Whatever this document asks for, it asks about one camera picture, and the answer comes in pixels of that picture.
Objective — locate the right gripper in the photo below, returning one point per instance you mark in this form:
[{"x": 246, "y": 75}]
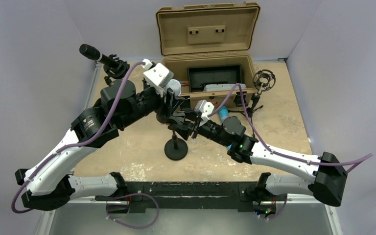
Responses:
[{"x": 190, "y": 114}]

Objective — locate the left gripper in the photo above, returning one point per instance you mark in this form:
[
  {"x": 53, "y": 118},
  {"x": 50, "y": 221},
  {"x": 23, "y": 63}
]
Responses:
[{"x": 165, "y": 110}]

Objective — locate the black round base stand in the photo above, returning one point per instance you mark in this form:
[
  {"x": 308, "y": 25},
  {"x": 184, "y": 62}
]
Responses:
[
  {"x": 176, "y": 148},
  {"x": 117, "y": 72}
]

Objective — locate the blue microphone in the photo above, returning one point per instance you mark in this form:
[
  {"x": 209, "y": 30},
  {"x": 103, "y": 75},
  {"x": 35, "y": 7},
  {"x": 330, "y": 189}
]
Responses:
[{"x": 223, "y": 113}]

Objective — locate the black tripod shock mount stand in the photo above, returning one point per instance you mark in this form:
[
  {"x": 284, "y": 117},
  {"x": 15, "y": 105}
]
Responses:
[{"x": 263, "y": 81}]

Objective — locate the silver white microphone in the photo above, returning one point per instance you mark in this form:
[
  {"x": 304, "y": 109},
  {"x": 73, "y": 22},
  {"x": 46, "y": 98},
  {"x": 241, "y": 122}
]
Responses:
[{"x": 175, "y": 86}]

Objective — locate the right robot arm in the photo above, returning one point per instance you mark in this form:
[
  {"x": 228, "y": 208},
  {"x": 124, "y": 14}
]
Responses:
[{"x": 322, "y": 177}]

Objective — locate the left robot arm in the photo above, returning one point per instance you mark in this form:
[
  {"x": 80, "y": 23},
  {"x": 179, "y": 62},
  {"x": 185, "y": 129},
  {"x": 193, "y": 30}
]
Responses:
[{"x": 48, "y": 185}]

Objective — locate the black microphone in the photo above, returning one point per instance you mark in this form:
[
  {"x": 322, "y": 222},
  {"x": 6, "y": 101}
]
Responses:
[{"x": 92, "y": 53}]

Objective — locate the black tray in toolbox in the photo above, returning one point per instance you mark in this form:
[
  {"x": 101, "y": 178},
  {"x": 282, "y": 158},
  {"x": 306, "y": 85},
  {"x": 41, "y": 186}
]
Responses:
[{"x": 199, "y": 77}]

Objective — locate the grey plastic parts box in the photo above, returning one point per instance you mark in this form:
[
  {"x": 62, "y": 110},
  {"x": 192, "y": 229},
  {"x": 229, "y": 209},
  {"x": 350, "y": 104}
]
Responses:
[{"x": 219, "y": 87}]

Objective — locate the tan plastic toolbox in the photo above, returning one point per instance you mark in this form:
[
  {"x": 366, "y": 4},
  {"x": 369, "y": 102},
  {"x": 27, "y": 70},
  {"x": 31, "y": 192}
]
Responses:
[{"x": 209, "y": 35}]

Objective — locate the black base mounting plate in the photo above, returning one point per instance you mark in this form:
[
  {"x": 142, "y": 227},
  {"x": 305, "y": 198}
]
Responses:
[{"x": 239, "y": 196}]

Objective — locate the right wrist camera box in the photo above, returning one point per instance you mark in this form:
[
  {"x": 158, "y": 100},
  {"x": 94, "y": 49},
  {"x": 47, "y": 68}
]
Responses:
[{"x": 204, "y": 109}]

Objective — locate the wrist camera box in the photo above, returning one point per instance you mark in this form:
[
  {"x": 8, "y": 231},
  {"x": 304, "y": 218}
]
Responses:
[
  {"x": 204, "y": 109},
  {"x": 157, "y": 75}
]

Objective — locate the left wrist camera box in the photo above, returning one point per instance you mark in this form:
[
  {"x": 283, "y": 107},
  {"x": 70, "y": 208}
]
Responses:
[{"x": 157, "y": 75}]

